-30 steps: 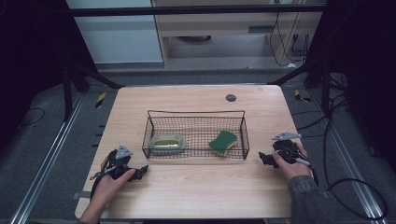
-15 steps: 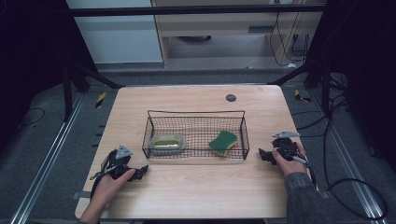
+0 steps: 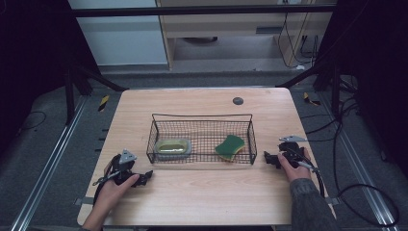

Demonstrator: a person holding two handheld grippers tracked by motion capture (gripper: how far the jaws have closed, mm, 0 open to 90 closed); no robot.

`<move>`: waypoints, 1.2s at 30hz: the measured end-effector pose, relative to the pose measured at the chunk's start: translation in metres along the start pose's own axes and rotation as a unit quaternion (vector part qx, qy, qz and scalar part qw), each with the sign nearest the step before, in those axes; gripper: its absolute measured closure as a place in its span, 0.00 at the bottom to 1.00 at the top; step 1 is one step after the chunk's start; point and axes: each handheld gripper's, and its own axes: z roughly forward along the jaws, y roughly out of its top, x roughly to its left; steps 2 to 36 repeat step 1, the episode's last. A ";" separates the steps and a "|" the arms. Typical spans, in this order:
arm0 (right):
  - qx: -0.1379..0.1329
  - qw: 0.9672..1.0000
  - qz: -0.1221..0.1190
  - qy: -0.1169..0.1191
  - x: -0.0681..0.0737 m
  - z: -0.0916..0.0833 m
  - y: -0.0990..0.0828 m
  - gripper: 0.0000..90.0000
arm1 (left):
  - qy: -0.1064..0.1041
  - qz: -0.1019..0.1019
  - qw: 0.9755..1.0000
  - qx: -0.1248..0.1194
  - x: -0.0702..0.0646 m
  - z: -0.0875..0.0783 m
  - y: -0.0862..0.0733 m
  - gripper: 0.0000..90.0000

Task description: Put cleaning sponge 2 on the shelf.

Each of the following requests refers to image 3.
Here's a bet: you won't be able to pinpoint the black curtain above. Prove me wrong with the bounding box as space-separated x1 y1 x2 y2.
316 0 408 179
0 0 101 158

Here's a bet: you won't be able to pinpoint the thin black floor cable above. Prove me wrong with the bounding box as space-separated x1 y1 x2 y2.
19 110 48 132

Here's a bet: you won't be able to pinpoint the black wire basket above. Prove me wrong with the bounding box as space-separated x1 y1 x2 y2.
145 113 258 166

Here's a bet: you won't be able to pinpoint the yellow and black striped tape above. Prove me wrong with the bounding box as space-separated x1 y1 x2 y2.
302 91 321 107
97 94 111 113

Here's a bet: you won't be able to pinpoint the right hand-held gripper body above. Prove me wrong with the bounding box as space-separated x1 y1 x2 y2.
276 134 309 169

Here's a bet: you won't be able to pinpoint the person's left hand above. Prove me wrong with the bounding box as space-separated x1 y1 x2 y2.
95 172 141 214

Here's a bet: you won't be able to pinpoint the hand-held gripper cable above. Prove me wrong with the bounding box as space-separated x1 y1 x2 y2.
288 146 327 198
91 156 122 207

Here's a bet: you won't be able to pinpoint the black floor cable loop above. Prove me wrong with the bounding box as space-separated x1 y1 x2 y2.
300 95 401 228

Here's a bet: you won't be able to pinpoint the yellow and green sponge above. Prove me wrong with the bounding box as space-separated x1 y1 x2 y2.
214 134 246 163

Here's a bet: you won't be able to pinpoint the person's right hand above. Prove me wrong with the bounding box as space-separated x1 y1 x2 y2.
276 147 313 184

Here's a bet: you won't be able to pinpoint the black metal stand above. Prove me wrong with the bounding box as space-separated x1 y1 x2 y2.
274 57 342 117
63 61 130 127

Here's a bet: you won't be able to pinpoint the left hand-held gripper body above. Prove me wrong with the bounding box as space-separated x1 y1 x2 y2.
107 148 139 187

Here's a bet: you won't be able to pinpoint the grey tape strip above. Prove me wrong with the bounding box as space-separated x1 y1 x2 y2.
73 196 96 206
324 196 342 207

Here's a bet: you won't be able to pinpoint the black hanging desk cables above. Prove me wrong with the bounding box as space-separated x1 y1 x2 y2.
276 12 322 70

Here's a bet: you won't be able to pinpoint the right hand-held gripper cable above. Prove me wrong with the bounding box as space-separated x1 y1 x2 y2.
288 146 327 198

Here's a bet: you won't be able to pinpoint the white cabinet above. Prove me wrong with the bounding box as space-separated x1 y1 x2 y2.
68 0 170 67

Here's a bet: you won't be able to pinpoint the aluminium floor rail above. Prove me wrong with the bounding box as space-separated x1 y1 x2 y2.
317 92 401 231
9 95 89 231

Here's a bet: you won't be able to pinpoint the left hand-held gripper cable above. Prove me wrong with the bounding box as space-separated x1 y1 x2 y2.
91 156 122 207

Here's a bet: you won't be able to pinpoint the green soap dish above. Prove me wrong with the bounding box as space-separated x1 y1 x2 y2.
154 138 193 162

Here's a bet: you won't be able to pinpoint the black horizontal frame bar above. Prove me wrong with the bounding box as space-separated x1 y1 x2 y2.
71 4 337 18

